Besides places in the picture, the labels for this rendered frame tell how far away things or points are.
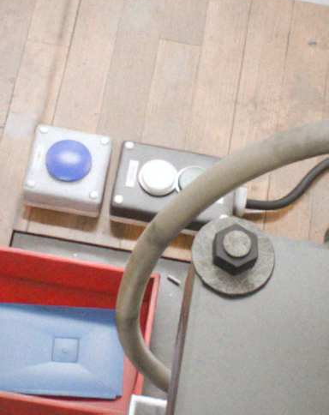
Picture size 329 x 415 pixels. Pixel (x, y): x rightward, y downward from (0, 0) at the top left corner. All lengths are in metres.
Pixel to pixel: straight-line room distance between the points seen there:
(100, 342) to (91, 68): 0.27
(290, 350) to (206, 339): 0.02
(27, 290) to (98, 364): 0.09
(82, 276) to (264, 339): 0.63
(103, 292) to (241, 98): 0.24
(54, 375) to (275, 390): 0.63
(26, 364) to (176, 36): 0.36
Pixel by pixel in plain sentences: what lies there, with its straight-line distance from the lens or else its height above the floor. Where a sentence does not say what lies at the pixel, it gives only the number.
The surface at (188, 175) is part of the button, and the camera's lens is 0.95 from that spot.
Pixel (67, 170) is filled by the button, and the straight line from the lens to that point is 0.95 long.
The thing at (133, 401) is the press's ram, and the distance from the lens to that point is 0.66.
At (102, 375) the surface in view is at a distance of 0.91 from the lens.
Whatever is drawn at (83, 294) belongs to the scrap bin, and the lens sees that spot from 0.94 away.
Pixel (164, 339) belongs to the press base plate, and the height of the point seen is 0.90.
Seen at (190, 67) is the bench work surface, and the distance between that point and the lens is 1.05.
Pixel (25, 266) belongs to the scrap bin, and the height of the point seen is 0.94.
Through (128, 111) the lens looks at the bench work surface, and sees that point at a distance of 1.02.
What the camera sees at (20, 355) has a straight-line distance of 0.91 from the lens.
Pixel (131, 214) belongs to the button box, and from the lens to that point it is 0.95.
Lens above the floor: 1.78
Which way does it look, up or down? 63 degrees down
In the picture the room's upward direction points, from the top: 12 degrees clockwise
